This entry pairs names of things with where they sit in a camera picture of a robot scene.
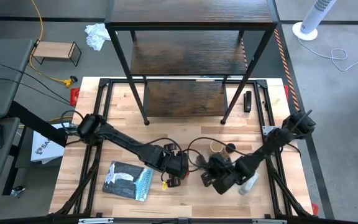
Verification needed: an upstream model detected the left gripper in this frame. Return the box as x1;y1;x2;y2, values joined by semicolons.
158;142;190;189

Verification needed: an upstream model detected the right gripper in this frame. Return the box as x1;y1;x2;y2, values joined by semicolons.
196;154;245;195

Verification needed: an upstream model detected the tan-lid spice jar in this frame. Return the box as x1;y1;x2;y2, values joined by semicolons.
209;140;224;154

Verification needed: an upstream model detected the black-lid orange spice bottle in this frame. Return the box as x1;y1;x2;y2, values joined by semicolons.
223;142;237;156

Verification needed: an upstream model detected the dark wood three-tier shelf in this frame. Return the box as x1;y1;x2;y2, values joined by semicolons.
104;0;278;126

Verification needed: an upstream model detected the silver grey stapler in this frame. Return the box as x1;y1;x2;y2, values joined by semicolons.
238;172;260;196

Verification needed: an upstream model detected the Yellowstone book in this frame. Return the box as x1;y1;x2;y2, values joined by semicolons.
101;161;154;202

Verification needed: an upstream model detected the black stapler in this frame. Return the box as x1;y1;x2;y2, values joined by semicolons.
243;90;253;113

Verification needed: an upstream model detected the white printed paper bag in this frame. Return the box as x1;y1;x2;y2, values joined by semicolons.
30;124;70;165

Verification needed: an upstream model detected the crumpled white cloth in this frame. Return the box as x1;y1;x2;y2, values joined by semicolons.
84;22;113;52

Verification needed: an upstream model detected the small metal clip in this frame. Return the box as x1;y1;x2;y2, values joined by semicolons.
10;185;26;198

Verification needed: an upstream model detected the white tower fan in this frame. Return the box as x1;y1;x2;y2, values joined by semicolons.
291;0;337;42

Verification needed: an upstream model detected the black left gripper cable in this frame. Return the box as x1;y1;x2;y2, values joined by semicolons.
141;137;183;156

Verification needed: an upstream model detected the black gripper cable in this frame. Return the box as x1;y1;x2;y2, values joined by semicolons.
186;136;254;172
141;137;183;156

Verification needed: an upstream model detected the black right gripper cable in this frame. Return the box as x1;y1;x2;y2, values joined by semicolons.
186;136;254;172

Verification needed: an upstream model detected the black aluminium rig frame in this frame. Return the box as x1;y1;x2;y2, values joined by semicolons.
0;77;358;224

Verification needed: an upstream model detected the small wood wire-frame shelf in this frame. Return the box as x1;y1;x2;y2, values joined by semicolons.
31;39;83;67

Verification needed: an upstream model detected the black desk cable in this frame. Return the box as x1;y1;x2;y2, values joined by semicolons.
0;57;71;105
0;77;60;102

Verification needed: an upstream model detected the white power cable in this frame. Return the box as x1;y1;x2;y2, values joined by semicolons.
296;37;358;72

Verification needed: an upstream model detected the yellow extension cable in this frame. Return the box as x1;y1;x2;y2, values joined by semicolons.
28;0;78;88

